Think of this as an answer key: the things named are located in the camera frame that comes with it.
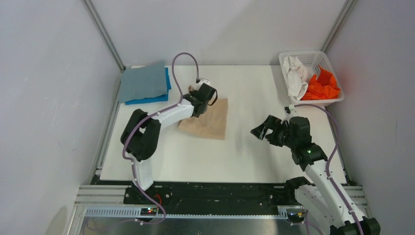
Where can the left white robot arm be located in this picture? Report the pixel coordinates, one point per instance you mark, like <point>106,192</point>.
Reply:
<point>141,134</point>

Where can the corner aluminium post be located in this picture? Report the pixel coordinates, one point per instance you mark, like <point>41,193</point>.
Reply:
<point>102,31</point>
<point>346,10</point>

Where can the aluminium frame rail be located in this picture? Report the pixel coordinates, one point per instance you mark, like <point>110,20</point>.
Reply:
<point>107,200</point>

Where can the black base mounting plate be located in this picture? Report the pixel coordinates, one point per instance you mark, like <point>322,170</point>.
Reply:
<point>233,199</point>

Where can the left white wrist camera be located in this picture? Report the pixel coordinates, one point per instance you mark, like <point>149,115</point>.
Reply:
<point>201,81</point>

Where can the white crumpled t-shirt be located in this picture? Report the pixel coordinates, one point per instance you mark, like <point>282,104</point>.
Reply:
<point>297,75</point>

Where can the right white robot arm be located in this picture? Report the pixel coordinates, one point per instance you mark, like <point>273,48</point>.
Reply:
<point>319,192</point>

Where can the white plastic laundry basket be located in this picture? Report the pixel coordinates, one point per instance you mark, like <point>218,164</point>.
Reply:
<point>312,59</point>

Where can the beige t-shirt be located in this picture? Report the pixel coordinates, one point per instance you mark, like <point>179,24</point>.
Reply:
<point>210,125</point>

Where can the orange crumpled t-shirt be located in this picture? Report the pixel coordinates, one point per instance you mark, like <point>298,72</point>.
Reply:
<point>323,86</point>

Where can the left controller board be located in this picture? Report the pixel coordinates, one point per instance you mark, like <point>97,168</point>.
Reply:
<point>148,211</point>

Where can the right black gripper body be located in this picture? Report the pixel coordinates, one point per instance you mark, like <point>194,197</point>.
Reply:
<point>282,137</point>

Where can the left corner aluminium post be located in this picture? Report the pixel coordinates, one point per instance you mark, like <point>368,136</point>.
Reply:
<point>102,31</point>

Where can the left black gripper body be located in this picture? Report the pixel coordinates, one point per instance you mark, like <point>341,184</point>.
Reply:
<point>191,92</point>

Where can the folded grey t-shirt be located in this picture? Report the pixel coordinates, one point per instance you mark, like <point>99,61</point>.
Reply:
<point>144,85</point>

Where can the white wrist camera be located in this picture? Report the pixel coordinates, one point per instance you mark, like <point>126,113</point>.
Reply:
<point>201,81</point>
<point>290,112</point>

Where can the right controller board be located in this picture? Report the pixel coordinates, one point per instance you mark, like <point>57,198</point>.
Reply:
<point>296,218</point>

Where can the right corner aluminium post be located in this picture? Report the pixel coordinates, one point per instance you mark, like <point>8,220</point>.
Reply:
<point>346,10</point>

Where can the controller board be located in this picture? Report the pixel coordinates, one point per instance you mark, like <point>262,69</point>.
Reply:
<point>148,211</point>
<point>296,218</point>

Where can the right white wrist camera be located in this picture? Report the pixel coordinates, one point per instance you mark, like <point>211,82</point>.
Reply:
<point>290,112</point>

